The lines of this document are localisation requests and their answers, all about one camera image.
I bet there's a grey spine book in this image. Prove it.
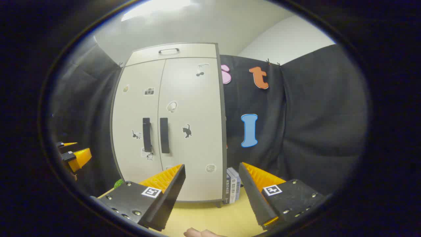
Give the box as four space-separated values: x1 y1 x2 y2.
234 167 242 202

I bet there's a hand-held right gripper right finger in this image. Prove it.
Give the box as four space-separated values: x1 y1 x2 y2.
238 162 326 231

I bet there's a white cabinet door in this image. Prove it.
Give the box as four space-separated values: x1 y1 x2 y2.
111 59 166 183
157 57 226 202

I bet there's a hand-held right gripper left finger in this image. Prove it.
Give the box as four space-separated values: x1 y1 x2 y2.
90 164 186 232

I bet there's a white double-door shoe cabinet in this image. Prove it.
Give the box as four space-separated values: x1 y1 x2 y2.
110 42 228 208

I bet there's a ceiling light panel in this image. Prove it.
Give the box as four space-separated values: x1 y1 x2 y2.
121 0 198 22

